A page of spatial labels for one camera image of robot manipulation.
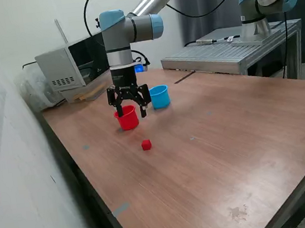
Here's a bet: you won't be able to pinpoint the slotted aluminium robot stand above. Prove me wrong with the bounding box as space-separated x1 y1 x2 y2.
158 17 305 98

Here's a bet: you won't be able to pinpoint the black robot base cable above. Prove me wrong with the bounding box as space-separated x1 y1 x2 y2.
214 34 241 43

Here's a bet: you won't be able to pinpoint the dark brown tape strip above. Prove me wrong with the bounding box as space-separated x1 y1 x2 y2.
173 71 197 85

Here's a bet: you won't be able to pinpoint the white wall strip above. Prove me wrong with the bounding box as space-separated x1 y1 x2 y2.
54 17 70 45

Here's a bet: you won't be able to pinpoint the metal cable connector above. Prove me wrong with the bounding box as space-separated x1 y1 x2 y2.
195 37 216 46

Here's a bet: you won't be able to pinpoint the long grey tape strip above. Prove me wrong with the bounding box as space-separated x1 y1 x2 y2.
110 201 132 218

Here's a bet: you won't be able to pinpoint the black two-finger gripper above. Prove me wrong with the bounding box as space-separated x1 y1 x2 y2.
103 61 154 123

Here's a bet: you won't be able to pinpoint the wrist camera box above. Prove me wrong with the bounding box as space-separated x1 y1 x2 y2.
133 61 149 74

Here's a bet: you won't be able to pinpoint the dark grey curtain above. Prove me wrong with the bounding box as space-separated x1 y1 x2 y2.
176 0 305 90

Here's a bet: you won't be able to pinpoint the silver microwave oven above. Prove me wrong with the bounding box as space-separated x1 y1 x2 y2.
32 31 113 94

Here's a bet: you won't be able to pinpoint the wooden shim pieces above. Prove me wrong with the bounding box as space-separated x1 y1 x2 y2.
71 82 109 103

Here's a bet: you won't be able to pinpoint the blue round bin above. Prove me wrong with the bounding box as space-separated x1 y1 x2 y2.
148 83 172 111

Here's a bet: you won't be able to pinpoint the red cube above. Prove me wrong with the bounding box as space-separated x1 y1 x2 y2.
140 138 153 152

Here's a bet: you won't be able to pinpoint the clear plastic bag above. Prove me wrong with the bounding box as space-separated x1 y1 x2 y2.
12 60 67 115

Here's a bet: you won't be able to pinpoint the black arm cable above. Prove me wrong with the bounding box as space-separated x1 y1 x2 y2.
81 0 296 103

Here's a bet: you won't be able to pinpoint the red round bin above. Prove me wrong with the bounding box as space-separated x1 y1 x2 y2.
112 104 141 133

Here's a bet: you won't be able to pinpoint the aluminium robot mounting plate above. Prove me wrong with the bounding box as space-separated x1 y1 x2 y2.
229 28 284 49

